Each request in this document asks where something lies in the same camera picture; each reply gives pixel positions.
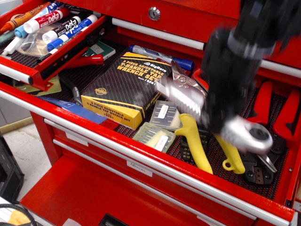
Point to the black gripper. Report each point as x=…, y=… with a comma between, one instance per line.
x=230, y=80

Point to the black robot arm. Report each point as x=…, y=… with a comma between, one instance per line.
x=261, y=25

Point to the blue marker in main drawer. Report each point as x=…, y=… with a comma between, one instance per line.
x=183, y=63

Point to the black yellow tap wrench box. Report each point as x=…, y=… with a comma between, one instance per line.
x=126, y=91

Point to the green white small box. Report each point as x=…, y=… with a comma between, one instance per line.
x=100, y=48

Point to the open small red drawer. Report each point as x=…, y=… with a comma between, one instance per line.
x=31, y=70

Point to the clear blade case upper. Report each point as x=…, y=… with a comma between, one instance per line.
x=166, y=115

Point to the clear blade case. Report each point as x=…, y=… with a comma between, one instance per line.
x=166, y=115
x=153, y=136

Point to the clear blade case lower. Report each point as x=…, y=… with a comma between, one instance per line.
x=153, y=136

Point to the silver cabinet lock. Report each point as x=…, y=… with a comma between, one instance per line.
x=154, y=13

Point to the blue plastic card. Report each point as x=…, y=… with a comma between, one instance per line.
x=76, y=109

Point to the yellowish plastic plate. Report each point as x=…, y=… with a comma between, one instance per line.
x=49, y=87

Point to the blue Expo marker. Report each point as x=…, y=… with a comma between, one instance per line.
x=70, y=33

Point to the black Expo marker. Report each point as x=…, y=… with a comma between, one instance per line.
x=61, y=29

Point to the clear plastic bag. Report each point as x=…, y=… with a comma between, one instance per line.
x=33, y=45

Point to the red Expo marker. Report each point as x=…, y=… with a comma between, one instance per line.
x=35, y=24

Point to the light blue capped marker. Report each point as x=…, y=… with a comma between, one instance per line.
x=50, y=7

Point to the black crate on floor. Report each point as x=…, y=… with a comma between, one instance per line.
x=11, y=176

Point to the orange Crayola marker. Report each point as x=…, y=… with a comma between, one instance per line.
x=22, y=18

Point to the yellow sponge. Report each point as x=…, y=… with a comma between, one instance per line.
x=18, y=218

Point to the yellow handled tin snips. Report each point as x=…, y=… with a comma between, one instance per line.
x=190, y=131

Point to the black wire stripper tool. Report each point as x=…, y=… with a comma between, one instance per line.
x=197, y=147

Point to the red handled crimping pliers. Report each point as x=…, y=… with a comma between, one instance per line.
x=278, y=118

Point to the red handled tool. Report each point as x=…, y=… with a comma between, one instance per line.
x=85, y=61

